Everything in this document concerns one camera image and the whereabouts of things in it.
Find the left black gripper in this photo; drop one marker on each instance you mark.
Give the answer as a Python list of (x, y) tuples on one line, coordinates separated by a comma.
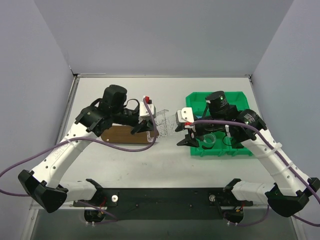
[(141, 124)]

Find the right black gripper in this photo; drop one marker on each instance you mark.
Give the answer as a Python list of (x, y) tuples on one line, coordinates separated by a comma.
[(191, 131)]

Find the clear acrylic organizer box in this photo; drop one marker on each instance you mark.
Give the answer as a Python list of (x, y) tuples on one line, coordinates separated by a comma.
[(165, 123)]

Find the clear plastic cup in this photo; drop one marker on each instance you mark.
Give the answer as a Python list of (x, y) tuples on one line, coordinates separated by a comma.
[(209, 141)]

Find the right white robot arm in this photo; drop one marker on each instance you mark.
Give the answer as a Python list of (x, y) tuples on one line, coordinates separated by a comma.
[(291, 190)]

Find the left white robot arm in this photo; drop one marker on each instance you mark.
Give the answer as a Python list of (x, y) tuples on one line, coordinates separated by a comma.
[(43, 182)]

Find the brown oval wooden tray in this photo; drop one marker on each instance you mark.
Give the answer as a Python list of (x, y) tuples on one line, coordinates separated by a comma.
[(119, 134)]

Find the green plastic divided bin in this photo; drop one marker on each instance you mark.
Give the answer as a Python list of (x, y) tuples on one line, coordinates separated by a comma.
[(196, 100)]

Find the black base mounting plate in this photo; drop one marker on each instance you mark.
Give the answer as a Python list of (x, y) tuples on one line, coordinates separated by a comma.
[(203, 203)]

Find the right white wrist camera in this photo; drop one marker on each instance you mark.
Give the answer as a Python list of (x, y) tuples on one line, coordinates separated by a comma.
[(184, 118)]

